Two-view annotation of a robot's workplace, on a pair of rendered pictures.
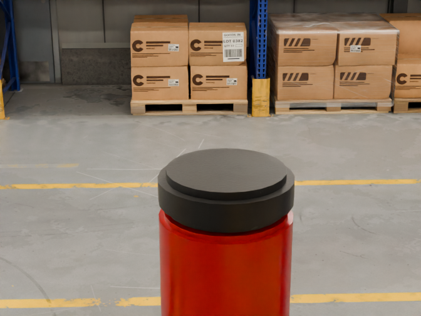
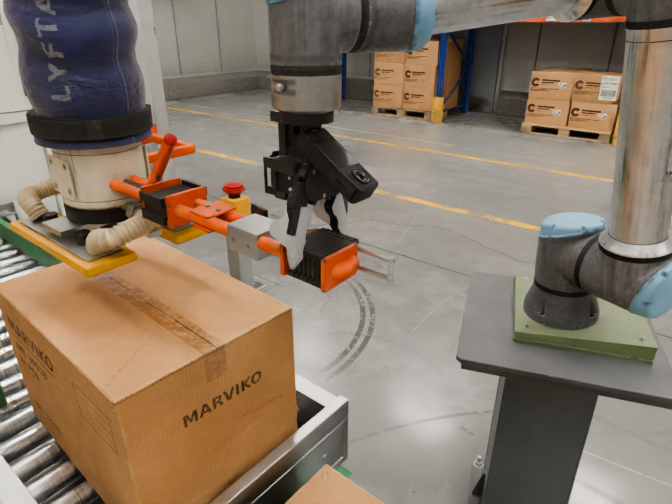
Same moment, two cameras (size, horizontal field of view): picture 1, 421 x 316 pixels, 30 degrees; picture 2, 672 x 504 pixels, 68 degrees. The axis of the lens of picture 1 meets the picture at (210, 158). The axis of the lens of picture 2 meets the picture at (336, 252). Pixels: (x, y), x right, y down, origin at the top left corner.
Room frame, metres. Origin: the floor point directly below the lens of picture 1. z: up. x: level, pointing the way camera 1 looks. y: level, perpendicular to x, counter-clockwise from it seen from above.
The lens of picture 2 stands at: (0.24, -1.90, 1.51)
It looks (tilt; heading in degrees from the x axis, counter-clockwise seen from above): 25 degrees down; 40
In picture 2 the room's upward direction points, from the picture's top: straight up
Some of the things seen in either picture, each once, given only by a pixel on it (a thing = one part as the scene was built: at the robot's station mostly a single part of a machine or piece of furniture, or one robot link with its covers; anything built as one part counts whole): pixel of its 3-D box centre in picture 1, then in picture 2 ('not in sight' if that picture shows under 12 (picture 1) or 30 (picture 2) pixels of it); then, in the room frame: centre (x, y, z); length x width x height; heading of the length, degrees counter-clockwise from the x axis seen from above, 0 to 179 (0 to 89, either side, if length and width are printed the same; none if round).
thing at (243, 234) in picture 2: not in sight; (256, 236); (0.72, -1.33, 1.20); 0.07 x 0.07 x 0.04; 2
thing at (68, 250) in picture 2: not in sight; (68, 233); (0.61, -0.87, 1.11); 0.34 x 0.10 x 0.05; 92
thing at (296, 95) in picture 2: not in sight; (304, 93); (0.72, -1.44, 1.43); 0.10 x 0.09 x 0.05; 0
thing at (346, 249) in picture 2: not in sight; (318, 259); (0.72, -1.47, 1.20); 0.08 x 0.07 x 0.05; 92
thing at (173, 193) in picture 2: not in sight; (174, 201); (0.71, -1.12, 1.21); 0.10 x 0.08 x 0.06; 2
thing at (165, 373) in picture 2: not in sight; (150, 367); (0.70, -0.93, 0.75); 0.60 x 0.40 x 0.40; 88
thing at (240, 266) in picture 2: not in sight; (246, 328); (1.19, -0.68, 0.50); 0.07 x 0.07 x 1.00; 0
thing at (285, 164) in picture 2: not in sight; (303, 155); (0.73, -1.43, 1.34); 0.09 x 0.08 x 0.12; 90
